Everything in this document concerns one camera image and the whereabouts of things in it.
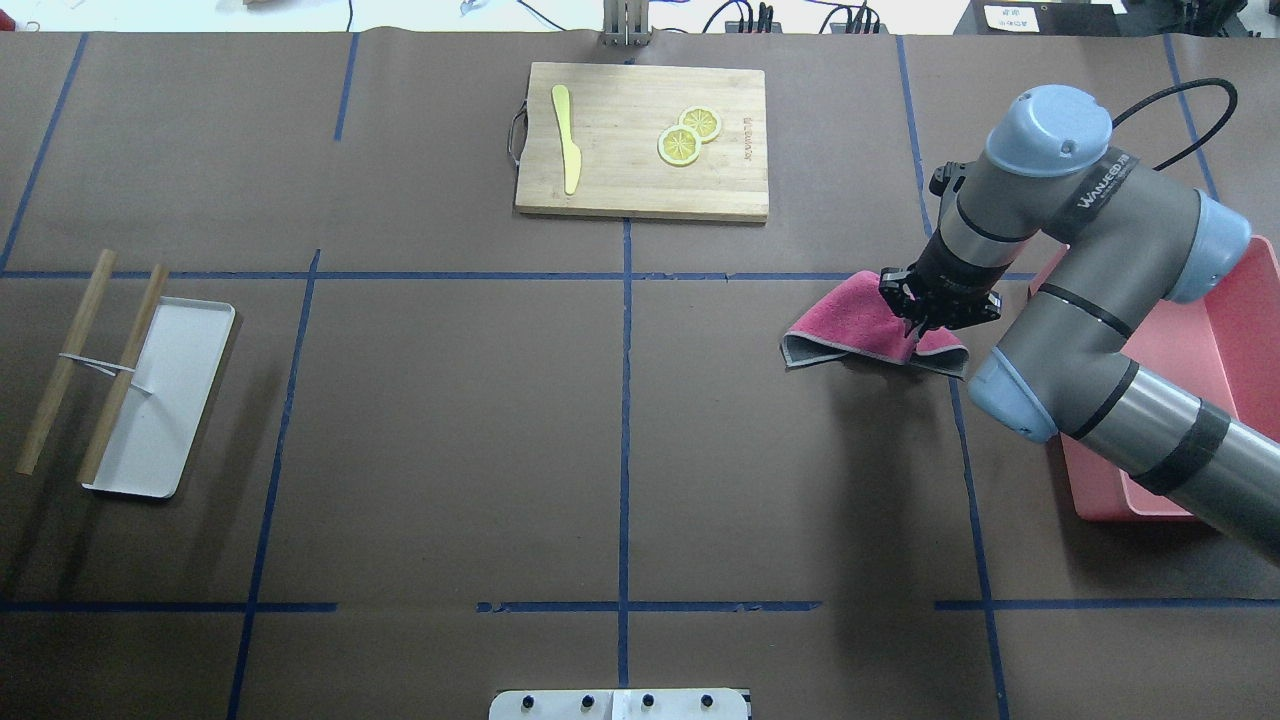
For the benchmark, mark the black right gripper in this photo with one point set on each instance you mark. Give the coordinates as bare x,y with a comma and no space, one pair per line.
947,281

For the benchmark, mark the pink microfiber cloth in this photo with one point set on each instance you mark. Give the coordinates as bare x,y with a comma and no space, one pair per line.
853,320

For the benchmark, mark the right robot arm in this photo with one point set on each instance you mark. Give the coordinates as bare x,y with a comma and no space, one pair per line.
1133,238

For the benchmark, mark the lemon slice upper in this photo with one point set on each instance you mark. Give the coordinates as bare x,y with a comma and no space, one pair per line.
705,122

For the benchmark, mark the pink plastic bin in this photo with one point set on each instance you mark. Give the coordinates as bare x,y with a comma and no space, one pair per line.
1224,348

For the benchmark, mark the wooden cutting board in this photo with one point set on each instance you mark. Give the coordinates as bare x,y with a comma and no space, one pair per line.
618,113

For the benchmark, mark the yellow plastic knife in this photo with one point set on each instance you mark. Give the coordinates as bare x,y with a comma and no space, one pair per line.
571,152

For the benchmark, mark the white towel rack stand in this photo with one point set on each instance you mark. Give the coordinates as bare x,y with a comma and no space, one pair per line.
159,392

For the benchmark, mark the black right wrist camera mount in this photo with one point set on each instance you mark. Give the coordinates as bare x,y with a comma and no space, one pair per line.
947,178

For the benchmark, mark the silver aluminium post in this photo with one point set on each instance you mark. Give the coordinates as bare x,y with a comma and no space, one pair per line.
626,23

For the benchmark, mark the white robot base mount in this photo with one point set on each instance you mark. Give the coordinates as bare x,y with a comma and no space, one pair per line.
623,703

